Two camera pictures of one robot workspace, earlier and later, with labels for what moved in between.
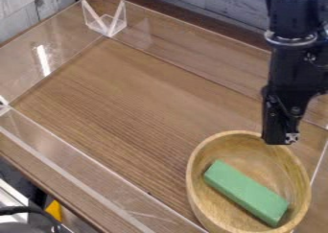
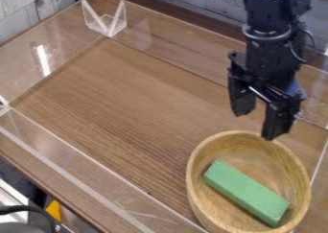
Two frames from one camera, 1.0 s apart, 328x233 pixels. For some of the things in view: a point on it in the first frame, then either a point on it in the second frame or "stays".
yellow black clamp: x=54 y=210 stays
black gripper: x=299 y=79 -> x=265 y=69
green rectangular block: x=259 y=199 stays
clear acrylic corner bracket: x=105 y=24 stays
